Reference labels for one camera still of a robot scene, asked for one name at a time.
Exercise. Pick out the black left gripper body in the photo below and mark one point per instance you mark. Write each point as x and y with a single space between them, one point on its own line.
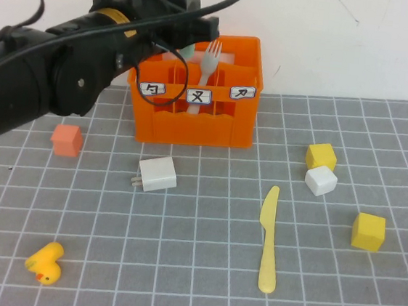
153 12

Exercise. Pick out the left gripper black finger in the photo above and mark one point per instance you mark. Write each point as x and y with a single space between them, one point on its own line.
173 33
207 29

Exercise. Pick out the grey plastic fork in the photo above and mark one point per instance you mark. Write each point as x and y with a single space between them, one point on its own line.
210 62

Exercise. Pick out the yellow plastic knife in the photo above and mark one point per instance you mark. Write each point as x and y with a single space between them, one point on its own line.
268 255

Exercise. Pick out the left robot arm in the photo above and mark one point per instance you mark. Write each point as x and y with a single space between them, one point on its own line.
32 87

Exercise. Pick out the orange plastic cutlery holder crate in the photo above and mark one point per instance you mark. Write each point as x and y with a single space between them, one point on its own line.
192 130

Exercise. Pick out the white label spoon character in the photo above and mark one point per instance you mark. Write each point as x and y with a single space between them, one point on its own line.
152 90

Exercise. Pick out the white label fork character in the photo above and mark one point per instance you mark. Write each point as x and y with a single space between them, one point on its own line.
199 96

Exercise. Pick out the white label knife character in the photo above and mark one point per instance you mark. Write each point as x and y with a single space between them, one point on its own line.
243 93

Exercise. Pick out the white charger plug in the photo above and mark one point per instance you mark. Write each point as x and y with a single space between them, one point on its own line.
158 174

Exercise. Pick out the salmon pink foam cube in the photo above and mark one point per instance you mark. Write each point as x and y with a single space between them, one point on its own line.
66 142

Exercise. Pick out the yellow foam cube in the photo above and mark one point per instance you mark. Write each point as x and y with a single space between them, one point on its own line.
368 232
321 156

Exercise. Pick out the white foam cube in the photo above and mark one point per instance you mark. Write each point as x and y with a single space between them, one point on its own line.
320 181

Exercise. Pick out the grey grid tablecloth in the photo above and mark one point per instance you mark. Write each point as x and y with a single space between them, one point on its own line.
175 285

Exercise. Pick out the yellow rubber duck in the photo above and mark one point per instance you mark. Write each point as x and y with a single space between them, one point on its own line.
48 264

